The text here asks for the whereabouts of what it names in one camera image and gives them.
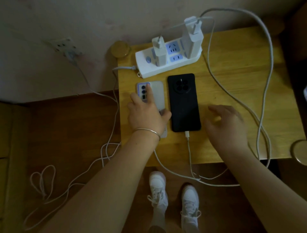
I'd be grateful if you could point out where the person's right hand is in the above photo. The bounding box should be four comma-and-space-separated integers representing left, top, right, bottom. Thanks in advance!
203, 104, 250, 157

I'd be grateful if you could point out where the person's left hand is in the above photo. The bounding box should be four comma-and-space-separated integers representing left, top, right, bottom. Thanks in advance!
127, 83, 172, 140

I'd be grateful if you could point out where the white phone purple camera trim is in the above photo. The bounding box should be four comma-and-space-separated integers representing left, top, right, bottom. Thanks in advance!
136, 81, 168, 139

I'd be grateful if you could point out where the black phone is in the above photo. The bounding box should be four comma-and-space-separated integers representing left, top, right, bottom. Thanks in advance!
167, 73, 202, 133

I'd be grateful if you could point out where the white blue power strip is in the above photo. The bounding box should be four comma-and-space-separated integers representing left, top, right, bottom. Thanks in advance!
135, 39, 203, 79

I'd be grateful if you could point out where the small white charger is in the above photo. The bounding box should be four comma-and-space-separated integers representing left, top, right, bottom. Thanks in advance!
151, 36, 168, 67

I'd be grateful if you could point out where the wooden bedside table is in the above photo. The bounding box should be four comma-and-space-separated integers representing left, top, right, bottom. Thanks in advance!
110, 26, 307, 166

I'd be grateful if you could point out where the large white charger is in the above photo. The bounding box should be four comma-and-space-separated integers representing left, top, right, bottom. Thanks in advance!
181, 16, 204, 59

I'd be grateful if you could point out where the person's right forearm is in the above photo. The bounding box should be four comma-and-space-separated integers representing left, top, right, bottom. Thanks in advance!
224, 146, 307, 233

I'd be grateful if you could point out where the person's left forearm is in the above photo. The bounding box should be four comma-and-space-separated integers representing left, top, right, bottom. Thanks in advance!
41, 131, 161, 233

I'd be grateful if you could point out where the person's white left shoe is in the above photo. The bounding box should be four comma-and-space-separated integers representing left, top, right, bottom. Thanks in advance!
147, 171, 168, 209

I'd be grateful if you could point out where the person's white shoe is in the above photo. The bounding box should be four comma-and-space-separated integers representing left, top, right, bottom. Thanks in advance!
147, 171, 168, 209
180, 183, 201, 227

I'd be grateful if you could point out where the person's white right shoe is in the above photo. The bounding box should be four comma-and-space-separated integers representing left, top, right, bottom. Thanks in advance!
180, 183, 201, 227

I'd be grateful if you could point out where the person's right leg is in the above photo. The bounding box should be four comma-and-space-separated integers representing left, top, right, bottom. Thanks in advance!
181, 223, 200, 233

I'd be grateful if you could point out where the person's leg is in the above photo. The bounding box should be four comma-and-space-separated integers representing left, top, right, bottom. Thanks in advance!
181, 223, 200, 233
147, 206, 166, 233

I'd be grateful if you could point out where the person's left leg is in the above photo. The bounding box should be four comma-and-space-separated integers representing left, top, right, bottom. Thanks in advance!
147, 206, 166, 233

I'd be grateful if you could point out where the yellow wooden cabinet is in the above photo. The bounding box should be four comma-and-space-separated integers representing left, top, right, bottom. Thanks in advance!
0, 102, 30, 233

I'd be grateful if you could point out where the thin gold bracelet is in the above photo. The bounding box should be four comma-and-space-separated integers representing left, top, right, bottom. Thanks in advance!
132, 128, 161, 141

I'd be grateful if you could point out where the white power strip cord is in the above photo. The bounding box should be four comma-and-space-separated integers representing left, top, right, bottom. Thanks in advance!
23, 52, 137, 231

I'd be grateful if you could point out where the white wall socket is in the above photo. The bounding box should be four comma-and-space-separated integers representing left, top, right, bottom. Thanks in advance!
47, 37, 80, 57

